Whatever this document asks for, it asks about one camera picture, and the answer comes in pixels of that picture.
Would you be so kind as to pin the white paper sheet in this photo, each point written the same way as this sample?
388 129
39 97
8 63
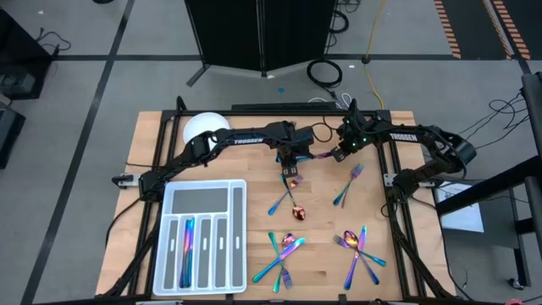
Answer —
466 220

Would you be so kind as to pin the black bar behind table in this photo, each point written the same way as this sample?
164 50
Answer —
279 107

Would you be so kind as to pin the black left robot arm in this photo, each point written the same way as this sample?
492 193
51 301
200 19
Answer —
247 141

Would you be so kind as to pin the black mat orange striped edge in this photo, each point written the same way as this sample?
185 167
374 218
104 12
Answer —
474 25

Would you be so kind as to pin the iridescent rainbow spoon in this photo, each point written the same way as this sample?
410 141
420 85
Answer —
351 238
279 160
289 240
299 213

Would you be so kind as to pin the black case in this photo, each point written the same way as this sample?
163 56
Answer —
10 135

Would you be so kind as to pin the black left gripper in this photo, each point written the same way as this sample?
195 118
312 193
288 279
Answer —
290 159

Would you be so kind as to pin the black room divider screen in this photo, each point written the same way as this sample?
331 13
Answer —
228 34

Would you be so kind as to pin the white round plate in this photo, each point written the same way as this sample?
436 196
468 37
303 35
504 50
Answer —
205 120

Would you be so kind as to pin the black metal stand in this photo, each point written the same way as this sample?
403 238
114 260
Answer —
534 110

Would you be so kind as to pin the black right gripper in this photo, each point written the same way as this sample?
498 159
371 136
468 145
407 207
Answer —
353 135

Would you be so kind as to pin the iridescent rainbow fork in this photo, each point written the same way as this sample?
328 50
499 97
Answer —
340 241
272 239
297 181
357 170

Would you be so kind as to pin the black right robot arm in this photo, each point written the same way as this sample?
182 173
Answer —
402 136

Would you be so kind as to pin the black equipment cart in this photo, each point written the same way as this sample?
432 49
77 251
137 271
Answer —
21 51

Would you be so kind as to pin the white plastic cutlery tray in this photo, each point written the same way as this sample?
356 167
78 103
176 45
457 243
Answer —
199 200

